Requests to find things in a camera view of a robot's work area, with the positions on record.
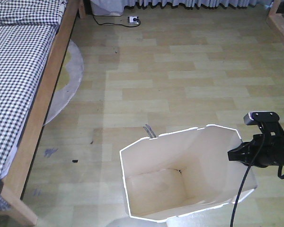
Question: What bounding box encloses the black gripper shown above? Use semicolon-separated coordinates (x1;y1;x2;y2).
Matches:
228;134;284;167

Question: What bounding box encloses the white plastic trash bin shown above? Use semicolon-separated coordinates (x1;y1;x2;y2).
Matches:
120;124;257;222

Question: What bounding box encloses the wooden desk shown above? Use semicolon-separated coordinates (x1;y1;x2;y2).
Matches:
266;0;284;44

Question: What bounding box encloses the light blue curtain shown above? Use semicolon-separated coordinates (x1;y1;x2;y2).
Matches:
89;0;274;17

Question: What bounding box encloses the white power strip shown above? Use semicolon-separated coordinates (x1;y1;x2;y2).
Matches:
128;16;140;24

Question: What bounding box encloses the round grey yellow rug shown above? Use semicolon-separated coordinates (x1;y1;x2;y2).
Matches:
44;40;84;125

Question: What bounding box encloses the black white checkered bedding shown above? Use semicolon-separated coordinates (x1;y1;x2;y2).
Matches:
0;0;68;210

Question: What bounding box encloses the black camera cable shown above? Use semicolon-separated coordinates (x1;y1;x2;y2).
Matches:
229;122;267;227

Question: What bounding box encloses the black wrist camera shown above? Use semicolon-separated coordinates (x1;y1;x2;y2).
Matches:
243;111;284;138

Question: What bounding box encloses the black power cord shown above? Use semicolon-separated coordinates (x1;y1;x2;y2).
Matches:
91;13;141;27

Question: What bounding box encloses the wooden bed frame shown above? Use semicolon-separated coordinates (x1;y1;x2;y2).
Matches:
0;0;86;227

